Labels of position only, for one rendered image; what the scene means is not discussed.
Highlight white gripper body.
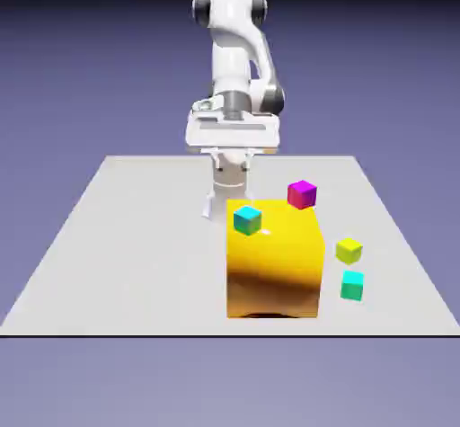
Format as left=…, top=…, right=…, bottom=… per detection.
left=184, top=109, right=282, bottom=156

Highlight small teal blue cube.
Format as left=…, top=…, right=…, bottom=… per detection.
left=233, top=205, right=263, bottom=237

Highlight small magenta cube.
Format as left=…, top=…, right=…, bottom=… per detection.
left=287, top=179, right=318, bottom=211

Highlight small yellow cube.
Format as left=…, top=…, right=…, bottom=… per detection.
left=335, top=237, right=364, bottom=266

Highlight small mint green cube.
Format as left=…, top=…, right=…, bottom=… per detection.
left=340, top=270, right=366, bottom=303

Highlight large yellow box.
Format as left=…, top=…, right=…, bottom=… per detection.
left=226, top=198, right=327, bottom=320

